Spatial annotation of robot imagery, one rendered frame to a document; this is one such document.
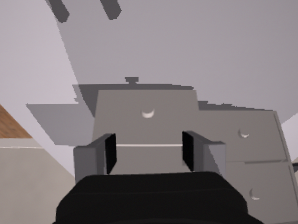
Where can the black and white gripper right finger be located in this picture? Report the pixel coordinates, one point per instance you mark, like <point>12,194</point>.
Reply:
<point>201,154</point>

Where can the white chest of drawers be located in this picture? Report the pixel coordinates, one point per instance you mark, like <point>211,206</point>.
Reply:
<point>287,161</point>

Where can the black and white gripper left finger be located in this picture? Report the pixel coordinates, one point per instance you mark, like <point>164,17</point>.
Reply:
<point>97,158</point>

